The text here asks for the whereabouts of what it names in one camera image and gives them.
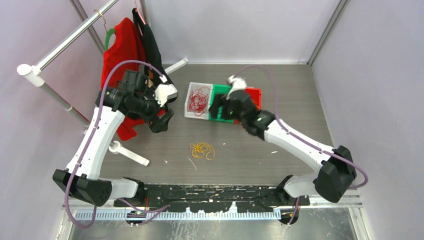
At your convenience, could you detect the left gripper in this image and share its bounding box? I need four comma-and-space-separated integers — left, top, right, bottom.
129, 86, 174, 133

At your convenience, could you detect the red wire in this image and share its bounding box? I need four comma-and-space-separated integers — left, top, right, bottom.
188, 86, 212, 117

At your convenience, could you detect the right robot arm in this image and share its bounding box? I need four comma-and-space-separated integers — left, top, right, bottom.
209, 90, 357, 206

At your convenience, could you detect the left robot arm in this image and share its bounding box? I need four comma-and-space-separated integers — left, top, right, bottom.
52, 70, 178, 207

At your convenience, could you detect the green plastic bin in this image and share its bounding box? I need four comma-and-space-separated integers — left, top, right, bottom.
208, 84, 235, 123

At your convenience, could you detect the white plastic bin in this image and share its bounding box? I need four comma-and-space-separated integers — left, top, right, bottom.
184, 82, 213, 120

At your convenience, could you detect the red plastic bin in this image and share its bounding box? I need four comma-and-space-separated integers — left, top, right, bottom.
233, 87, 262, 124

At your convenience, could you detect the black shirt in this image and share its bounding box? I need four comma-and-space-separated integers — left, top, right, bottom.
132, 8, 178, 103

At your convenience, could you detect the red shirt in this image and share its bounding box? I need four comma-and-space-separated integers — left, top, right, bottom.
100, 17, 157, 141

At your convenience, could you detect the green hanger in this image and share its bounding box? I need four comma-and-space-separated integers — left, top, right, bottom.
104, 28, 116, 51

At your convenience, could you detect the white clothes rack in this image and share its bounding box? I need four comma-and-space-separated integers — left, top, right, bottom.
16, 0, 189, 167

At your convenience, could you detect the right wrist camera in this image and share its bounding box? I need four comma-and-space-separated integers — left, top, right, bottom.
226, 75, 247, 100

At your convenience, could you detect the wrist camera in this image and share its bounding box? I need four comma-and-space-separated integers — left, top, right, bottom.
226, 75, 247, 100
154, 74, 178, 107

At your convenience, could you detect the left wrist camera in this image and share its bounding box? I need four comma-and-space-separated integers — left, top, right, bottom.
154, 74, 178, 107

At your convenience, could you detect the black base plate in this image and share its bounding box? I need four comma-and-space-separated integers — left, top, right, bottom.
127, 184, 296, 213

